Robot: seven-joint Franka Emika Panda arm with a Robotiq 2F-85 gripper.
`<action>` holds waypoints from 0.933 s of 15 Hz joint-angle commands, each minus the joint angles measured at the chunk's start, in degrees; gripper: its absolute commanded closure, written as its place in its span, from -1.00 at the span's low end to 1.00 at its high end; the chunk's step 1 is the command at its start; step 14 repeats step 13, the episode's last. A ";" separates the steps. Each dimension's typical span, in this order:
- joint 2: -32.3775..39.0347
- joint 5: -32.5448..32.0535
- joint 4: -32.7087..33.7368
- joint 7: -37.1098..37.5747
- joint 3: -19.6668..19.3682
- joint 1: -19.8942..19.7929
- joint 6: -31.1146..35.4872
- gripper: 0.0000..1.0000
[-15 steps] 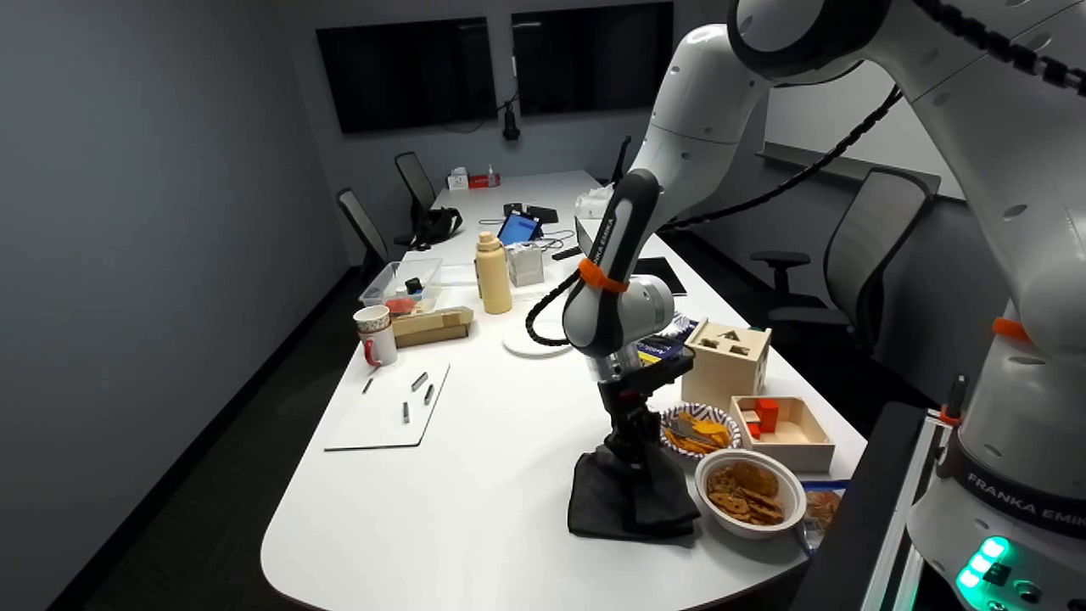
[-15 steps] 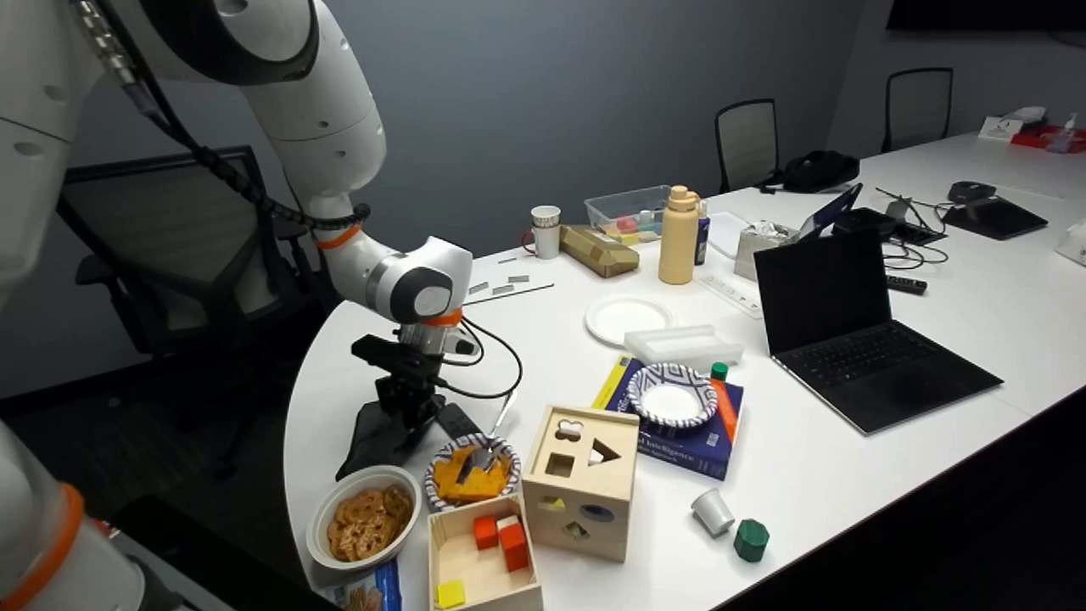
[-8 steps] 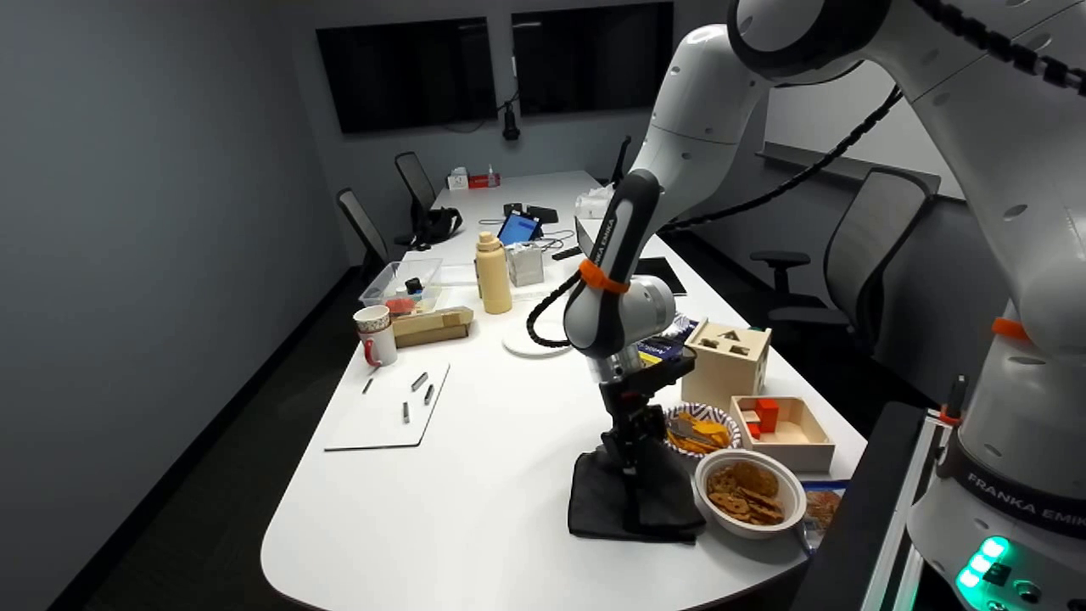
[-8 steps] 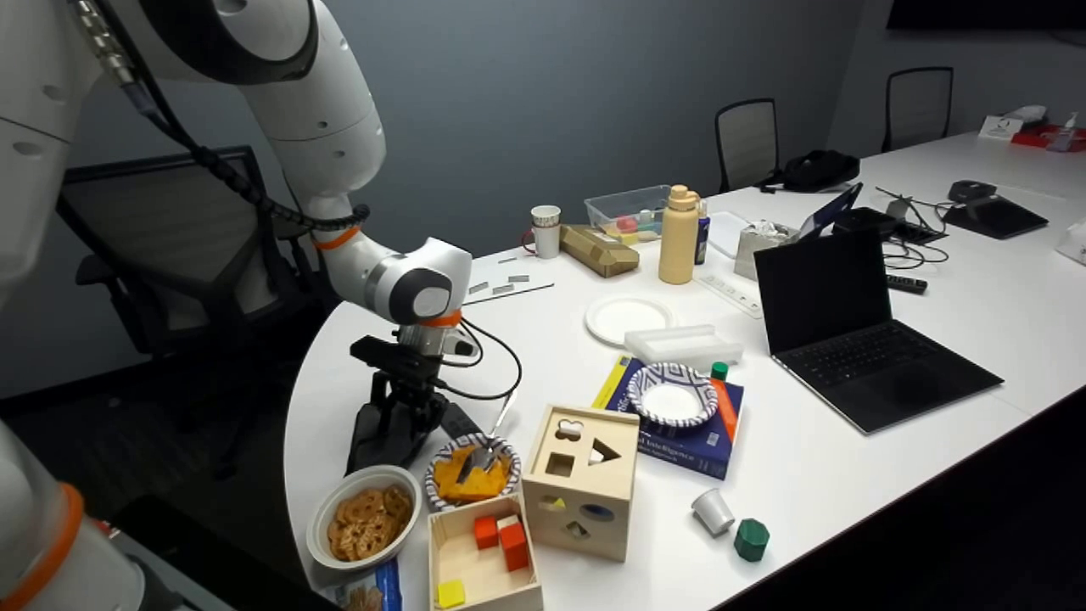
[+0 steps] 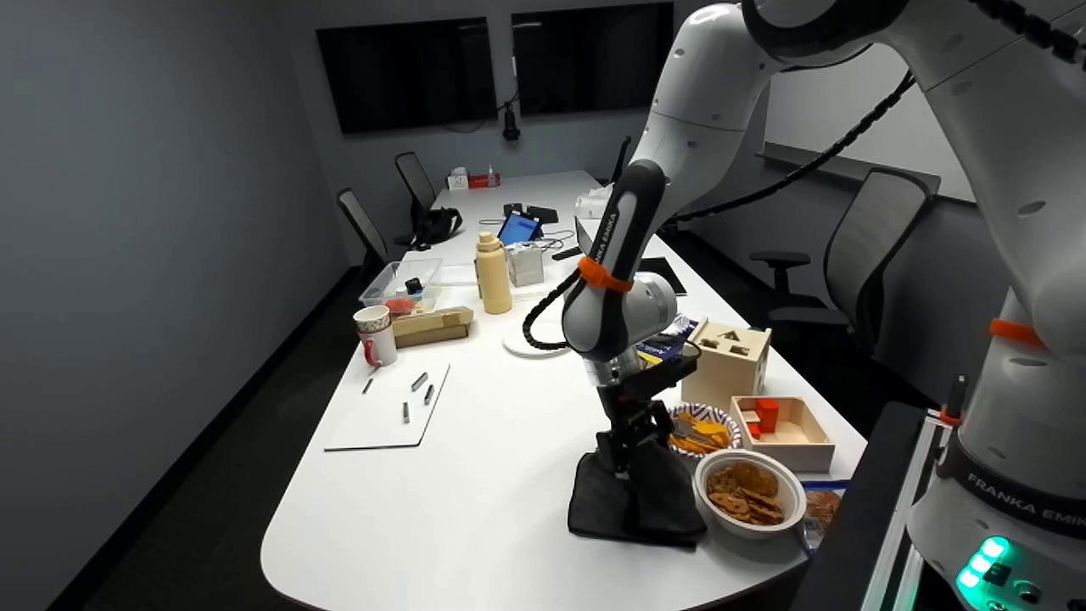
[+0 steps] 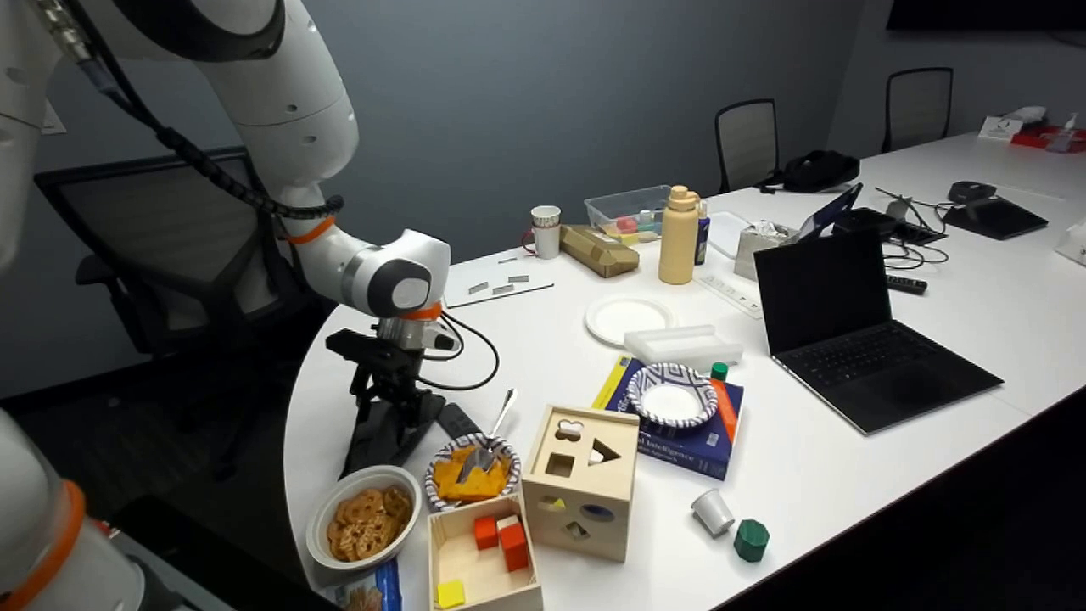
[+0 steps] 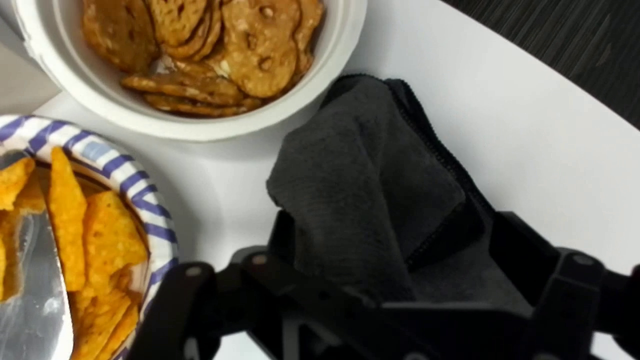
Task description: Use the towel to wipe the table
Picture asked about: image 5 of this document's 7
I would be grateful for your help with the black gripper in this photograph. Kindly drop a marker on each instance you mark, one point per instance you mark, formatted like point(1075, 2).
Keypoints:
point(633, 402)

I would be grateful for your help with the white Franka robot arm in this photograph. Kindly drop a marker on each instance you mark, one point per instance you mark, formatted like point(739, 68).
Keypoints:
point(725, 105)

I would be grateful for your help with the orange chips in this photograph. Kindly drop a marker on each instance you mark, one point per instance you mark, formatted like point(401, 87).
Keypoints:
point(707, 436)

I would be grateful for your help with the small food bowl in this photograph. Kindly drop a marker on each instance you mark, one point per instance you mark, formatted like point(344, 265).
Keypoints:
point(736, 426)

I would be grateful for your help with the wooden shape sorter cube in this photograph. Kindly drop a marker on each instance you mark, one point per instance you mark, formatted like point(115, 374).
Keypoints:
point(725, 377)

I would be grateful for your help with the brown pretzel crisps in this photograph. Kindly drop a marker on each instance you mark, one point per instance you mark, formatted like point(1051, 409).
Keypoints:
point(745, 495)

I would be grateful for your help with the red wooden block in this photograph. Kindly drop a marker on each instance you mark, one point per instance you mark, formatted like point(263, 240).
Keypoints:
point(758, 429)
point(768, 409)

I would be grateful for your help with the plain white plate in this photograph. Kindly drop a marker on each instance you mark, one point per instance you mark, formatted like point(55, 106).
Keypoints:
point(544, 342)

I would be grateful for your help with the white bowl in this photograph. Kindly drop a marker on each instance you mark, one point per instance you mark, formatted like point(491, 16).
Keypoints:
point(793, 498)

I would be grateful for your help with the open wooden tray box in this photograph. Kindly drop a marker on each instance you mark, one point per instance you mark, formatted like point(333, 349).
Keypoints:
point(805, 436)

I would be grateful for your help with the black laptop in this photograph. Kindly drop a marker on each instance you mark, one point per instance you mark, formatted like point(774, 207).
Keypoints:
point(668, 276)

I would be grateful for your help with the blue snack bag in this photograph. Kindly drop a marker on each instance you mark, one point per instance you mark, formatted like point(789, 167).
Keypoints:
point(826, 508)

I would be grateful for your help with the grey marker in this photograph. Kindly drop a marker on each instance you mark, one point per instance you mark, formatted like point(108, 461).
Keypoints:
point(428, 397)
point(369, 386)
point(420, 381)
point(405, 414)

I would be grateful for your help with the small white box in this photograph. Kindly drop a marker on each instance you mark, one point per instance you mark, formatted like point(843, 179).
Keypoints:
point(526, 262)

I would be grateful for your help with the black robot stand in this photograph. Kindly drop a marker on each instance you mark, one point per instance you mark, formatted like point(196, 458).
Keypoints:
point(851, 531)

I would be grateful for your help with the tan plastic bottle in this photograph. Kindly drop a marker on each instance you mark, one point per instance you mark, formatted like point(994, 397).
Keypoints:
point(492, 276)

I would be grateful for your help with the brown wooden box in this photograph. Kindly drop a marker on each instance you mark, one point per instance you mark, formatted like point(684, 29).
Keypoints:
point(428, 326)

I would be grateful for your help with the blue screen tablet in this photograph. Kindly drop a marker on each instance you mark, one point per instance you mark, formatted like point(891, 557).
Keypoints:
point(522, 228)

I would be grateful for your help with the white board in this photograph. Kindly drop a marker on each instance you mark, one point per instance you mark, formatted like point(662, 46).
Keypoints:
point(385, 429)

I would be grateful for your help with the black flat device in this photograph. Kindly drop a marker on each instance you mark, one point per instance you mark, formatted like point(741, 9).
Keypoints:
point(531, 213)

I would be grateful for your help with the white lidded jar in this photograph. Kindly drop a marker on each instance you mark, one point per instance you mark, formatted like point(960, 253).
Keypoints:
point(377, 337)

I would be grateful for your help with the clear plastic container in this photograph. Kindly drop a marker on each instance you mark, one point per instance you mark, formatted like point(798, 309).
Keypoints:
point(394, 276)

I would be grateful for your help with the black bag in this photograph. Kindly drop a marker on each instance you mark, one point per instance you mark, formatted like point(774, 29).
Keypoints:
point(435, 225)

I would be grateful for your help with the black mesh office chair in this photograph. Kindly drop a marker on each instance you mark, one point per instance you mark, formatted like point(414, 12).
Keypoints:
point(871, 251)

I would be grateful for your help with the red box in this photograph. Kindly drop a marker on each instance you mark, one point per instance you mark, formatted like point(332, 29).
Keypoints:
point(482, 179)

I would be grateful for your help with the small white carton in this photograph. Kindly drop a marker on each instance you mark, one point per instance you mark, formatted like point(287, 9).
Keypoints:
point(455, 179)

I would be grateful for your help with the black conference chair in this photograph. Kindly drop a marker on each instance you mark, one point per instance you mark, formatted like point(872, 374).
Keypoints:
point(411, 174)
point(369, 224)

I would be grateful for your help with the white metal stand rail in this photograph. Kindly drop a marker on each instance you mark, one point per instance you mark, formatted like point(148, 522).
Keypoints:
point(910, 512)

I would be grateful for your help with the black wall television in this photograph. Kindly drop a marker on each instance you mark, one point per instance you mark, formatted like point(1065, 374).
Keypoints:
point(595, 56)
point(409, 73)

